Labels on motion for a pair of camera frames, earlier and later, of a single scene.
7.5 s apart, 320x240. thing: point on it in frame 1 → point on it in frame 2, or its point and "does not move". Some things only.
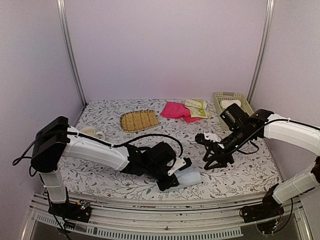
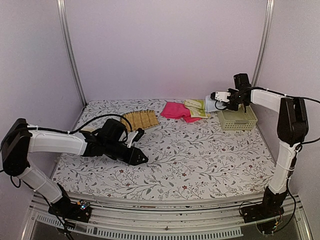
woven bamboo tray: x=138 y=120 does not move
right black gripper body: x=241 y=137 → x=237 y=98
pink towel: x=178 y=110 does not move
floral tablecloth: x=147 y=122 does not move
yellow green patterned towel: x=197 y=108 does not move
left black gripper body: x=154 y=172 → x=112 y=150
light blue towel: x=188 y=177 → x=210 y=104
